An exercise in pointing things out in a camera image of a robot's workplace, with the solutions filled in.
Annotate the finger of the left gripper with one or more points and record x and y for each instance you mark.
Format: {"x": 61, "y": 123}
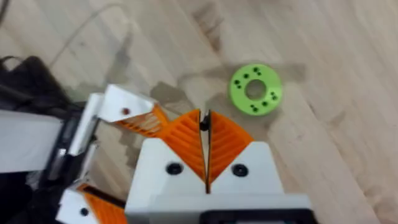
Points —
{"x": 124, "y": 101}
{"x": 93, "y": 208}

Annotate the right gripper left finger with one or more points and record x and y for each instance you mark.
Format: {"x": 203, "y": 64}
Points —
{"x": 164, "y": 174}

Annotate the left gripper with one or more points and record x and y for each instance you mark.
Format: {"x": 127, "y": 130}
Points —
{"x": 28, "y": 140}

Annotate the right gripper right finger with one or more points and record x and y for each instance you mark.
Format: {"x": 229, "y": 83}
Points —
{"x": 248, "y": 168}

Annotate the small black screw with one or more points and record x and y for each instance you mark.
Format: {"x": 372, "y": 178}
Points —
{"x": 203, "y": 125}

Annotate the green disc with holes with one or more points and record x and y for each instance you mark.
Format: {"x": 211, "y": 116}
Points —
{"x": 241, "y": 101}

